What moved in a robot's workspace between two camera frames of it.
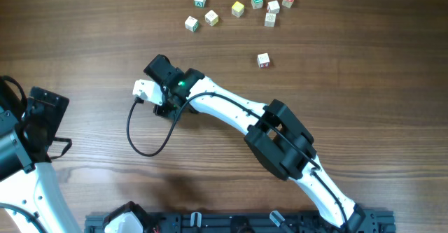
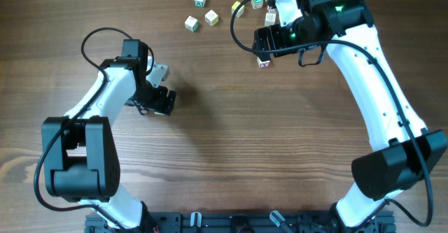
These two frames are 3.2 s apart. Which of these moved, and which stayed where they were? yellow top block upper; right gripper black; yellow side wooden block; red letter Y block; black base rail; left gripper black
Moved: left gripper black; right gripper black
Stayed: red letter Y block; yellow top block upper; black base rail; yellow side wooden block
